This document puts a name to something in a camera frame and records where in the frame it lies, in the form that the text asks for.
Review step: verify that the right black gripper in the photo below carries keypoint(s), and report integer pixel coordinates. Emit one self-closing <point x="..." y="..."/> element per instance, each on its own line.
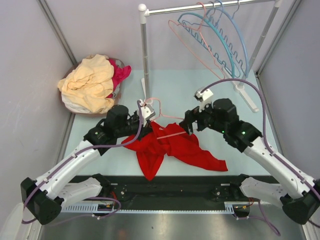
<point x="194" y="114"/>

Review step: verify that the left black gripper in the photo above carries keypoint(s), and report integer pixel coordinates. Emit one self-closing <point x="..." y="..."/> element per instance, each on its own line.
<point x="144" y="130"/>

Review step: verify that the red t shirt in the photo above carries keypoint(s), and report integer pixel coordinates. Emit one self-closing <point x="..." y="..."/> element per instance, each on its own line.
<point x="171" y="141"/>

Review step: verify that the pink wire hanger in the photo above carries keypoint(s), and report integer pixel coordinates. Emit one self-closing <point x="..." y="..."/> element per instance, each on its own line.
<point x="200" y="54"/>
<point x="149" y="101"/>

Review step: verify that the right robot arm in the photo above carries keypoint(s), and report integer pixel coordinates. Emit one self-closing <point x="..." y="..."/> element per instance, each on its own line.
<point x="295" y="192"/>

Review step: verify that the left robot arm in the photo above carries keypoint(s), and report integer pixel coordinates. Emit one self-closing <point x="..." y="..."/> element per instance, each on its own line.
<point x="48" y="194"/>

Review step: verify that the dark blue wavy hanger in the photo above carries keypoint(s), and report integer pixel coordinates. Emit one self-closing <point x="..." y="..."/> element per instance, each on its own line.
<point x="216" y="15"/>

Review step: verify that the teal plastic hanger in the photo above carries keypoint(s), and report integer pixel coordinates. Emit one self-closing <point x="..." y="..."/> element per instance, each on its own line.
<point x="195" y="30"/>

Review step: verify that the light blue plastic hanger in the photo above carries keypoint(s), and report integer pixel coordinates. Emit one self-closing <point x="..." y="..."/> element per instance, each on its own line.
<point x="242" y="65"/>

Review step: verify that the brown laundry basket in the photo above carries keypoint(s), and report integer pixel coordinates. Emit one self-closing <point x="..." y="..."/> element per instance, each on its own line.
<point x="115" y="82"/>

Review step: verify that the magenta pink garment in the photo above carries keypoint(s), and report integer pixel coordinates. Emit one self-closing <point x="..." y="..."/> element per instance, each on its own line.
<point x="119" y="75"/>

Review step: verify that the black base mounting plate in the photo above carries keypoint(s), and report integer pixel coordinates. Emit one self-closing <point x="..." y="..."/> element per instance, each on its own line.
<point x="174" y="192"/>

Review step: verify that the silver white clothes rack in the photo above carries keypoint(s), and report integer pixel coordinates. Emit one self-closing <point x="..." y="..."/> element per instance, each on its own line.
<point x="144" y="12"/>

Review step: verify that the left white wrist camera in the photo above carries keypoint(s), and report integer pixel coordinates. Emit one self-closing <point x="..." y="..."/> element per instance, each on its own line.
<point x="147" y="111"/>

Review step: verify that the white slotted cable duct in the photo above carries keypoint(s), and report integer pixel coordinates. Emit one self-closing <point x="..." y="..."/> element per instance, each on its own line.
<point x="227" y="208"/>

